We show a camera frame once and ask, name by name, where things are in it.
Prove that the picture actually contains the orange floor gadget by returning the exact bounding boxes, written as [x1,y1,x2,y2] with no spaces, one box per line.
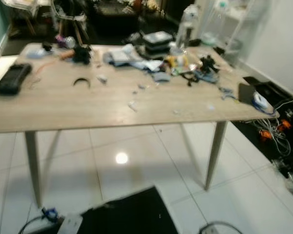
[278,119,292,132]
[259,128,274,142]

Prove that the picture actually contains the black floor mat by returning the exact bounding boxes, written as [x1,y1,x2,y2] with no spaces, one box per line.
[80,186,179,234]
[232,77,293,195]

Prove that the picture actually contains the white and blue gadget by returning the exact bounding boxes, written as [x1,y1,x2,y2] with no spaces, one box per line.
[252,92,275,112]

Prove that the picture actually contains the small brown cardboard box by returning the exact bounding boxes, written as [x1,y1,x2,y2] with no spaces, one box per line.
[238,82,257,104]

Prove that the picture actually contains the clear acrylic chair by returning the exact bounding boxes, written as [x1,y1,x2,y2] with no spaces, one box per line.
[200,0,269,66]

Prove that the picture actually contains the black tangled gadget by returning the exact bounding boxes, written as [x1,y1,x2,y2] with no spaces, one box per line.
[199,55,220,75]

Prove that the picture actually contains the tall clear plastic bottle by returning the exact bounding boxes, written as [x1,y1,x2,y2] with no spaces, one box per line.
[177,5,199,48]

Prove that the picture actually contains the stacked black food containers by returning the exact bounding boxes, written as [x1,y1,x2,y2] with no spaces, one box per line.
[143,31,174,60]

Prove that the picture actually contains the light wooden table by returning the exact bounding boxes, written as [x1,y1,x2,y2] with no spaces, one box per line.
[0,41,280,208]

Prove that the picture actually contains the grey blue cloth pile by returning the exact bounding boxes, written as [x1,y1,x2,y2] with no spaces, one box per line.
[104,45,163,72]

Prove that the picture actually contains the black bulky gadget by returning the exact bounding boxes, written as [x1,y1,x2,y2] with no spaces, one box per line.
[72,45,92,64]

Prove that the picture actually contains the purple and silver gadget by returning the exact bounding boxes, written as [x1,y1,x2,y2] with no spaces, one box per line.
[57,34,77,49]

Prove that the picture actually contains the light blue cloth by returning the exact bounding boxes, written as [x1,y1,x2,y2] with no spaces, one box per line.
[26,46,52,59]

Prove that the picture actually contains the black zipped case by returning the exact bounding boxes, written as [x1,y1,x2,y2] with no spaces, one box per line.
[0,63,33,95]

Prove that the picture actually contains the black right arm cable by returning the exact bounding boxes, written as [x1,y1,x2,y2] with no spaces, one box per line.
[200,221,246,234]

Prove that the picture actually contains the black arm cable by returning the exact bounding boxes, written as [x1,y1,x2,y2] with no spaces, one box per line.
[19,216,52,234]
[200,221,246,234]

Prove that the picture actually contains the orange tool handle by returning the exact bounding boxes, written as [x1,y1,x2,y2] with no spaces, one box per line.
[60,50,75,60]

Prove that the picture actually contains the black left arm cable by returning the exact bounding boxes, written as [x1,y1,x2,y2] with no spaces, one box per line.
[19,216,52,234]

